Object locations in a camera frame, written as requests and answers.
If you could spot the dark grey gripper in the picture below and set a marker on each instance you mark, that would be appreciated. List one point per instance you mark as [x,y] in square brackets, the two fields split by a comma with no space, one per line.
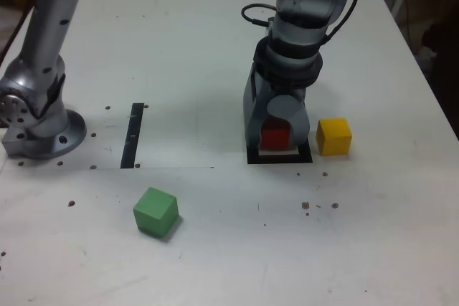
[288,91]

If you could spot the red cube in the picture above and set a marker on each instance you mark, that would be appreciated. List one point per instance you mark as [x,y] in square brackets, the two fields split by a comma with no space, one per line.
[275,137]

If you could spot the yellow cube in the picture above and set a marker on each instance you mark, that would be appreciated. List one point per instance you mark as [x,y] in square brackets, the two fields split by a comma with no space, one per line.
[333,139]

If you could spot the green cube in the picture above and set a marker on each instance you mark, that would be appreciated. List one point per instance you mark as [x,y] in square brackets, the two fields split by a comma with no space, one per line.
[154,213]

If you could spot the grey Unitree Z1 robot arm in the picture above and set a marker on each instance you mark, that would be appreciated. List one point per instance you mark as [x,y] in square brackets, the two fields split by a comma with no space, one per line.
[39,69]

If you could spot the black tape square outline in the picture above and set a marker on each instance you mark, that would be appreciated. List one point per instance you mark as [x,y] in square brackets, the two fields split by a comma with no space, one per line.
[279,160]

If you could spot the black tape strip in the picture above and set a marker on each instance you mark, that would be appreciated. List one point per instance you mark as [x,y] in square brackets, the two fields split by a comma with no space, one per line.
[132,134]

